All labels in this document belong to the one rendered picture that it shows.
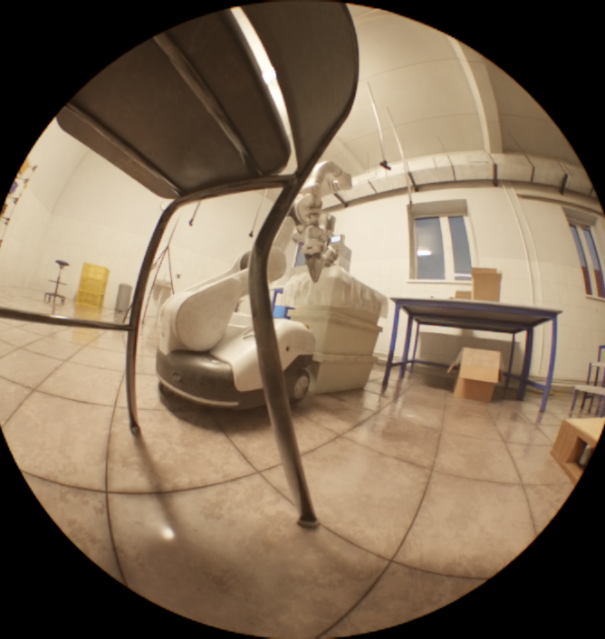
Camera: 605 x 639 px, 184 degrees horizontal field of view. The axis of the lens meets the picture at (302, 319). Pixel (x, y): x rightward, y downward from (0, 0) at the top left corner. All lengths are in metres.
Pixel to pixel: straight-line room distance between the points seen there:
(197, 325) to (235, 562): 0.58
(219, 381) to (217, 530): 0.37
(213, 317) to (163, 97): 0.58
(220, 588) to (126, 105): 0.62
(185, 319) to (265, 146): 0.48
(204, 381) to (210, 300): 0.25
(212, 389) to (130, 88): 0.64
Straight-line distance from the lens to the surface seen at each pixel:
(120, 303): 4.63
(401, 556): 0.41
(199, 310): 0.60
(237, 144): 0.30
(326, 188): 1.44
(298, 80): 0.28
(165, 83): 0.31
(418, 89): 4.39
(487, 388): 1.76
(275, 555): 0.36
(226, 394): 0.55
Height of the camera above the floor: 0.34
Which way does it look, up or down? 3 degrees up
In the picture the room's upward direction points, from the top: 10 degrees clockwise
